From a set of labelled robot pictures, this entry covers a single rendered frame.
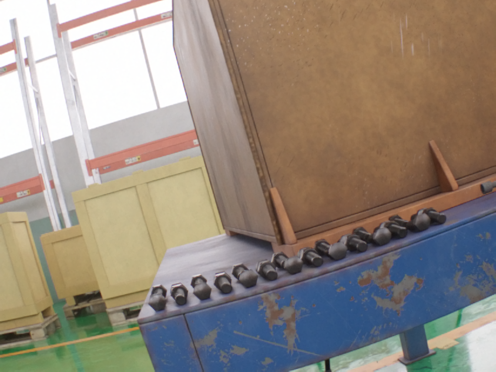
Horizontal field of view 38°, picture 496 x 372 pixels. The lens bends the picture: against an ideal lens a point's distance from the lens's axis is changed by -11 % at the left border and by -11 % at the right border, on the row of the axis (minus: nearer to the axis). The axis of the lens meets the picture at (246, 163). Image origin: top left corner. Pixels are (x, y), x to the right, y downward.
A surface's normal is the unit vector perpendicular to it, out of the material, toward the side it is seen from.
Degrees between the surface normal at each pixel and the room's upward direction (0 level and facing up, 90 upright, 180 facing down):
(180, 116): 90
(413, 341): 90
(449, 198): 90
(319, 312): 90
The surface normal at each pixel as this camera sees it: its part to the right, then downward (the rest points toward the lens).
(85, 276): 0.11, -0.07
